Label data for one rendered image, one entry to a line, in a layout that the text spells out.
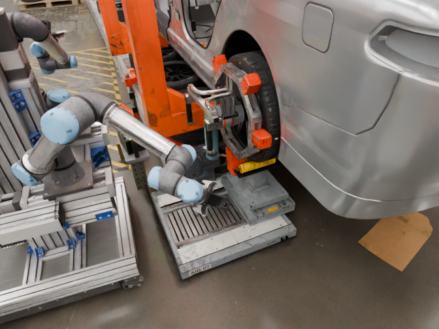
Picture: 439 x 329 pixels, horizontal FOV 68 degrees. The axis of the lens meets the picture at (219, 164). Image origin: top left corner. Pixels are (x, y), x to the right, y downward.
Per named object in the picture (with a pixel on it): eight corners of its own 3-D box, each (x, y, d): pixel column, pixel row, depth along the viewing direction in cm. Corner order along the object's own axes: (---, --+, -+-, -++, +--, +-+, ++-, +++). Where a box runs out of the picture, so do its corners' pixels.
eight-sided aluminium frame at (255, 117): (259, 172, 194) (264, 87, 160) (249, 175, 192) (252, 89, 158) (223, 128, 233) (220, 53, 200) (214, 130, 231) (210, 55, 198)
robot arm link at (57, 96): (73, 117, 185) (65, 95, 177) (49, 118, 185) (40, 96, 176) (78, 107, 195) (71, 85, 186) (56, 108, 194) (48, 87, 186)
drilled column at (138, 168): (149, 187, 274) (139, 145, 248) (137, 190, 271) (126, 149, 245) (146, 179, 281) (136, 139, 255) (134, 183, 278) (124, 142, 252)
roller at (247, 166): (278, 163, 215) (279, 156, 211) (238, 176, 206) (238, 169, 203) (274, 158, 219) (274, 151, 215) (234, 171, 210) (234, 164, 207)
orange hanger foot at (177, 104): (238, 119, 254) (238, 78, 232) (173, 136, 239) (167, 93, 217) (228, 110, 266) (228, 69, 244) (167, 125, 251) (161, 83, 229)
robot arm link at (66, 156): (80, 156, 155) (71, 132, 147) (60, 173, 145) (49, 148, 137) (61, 151, 159) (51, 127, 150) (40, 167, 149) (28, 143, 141)
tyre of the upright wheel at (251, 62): (249, 40, 214) (253, 131, 247) (216, 46, 207) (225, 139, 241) (311, 58, 160) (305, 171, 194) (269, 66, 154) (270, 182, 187)
